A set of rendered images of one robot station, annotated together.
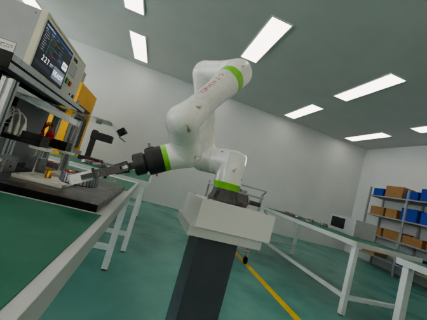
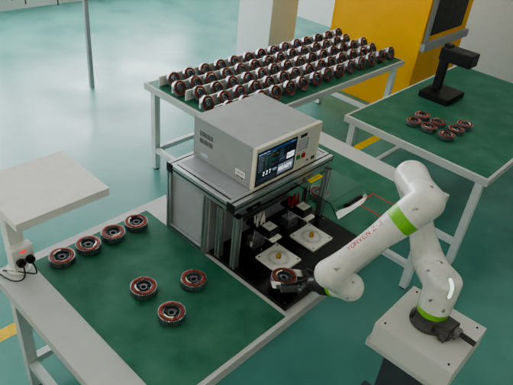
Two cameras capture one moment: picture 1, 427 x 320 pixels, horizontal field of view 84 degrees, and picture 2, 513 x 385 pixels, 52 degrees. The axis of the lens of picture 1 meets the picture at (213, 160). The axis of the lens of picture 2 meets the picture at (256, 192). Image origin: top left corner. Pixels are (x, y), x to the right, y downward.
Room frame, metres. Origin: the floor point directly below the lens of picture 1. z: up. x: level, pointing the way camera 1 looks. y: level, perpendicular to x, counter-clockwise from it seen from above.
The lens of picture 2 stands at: (-0.36, -0.85, 2.38)
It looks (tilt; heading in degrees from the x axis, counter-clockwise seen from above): 34 degrees down; 53
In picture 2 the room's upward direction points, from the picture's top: 7 degrees clockwise
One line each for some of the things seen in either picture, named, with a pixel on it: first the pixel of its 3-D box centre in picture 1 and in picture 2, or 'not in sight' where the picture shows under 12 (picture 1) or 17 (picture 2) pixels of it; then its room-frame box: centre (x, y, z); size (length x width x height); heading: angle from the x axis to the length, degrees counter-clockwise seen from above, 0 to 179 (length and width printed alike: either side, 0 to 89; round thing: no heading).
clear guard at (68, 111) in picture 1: (90, 124); (326, 188); (1.15, 0.62, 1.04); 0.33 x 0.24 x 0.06; 103
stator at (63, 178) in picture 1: (80, 178); (283, 278); (0.77, 0.39, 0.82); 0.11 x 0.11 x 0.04
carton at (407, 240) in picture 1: (418, 243); not in sight; (5.28, -4.86, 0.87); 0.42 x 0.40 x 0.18; 12
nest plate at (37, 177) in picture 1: (47, 179); (278, 258); (0.86, 0.55, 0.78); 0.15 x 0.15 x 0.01; 13
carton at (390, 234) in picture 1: (397, 236); not in sight; (5.74, -4.76, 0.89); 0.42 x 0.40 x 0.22; 15
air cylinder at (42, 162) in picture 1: (37, 162); (289, 219); (1.06, 0.74, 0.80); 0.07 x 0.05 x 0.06; 13
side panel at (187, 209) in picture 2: not in sight; (188, 211); (0.57, 0.89, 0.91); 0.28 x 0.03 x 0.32; 103
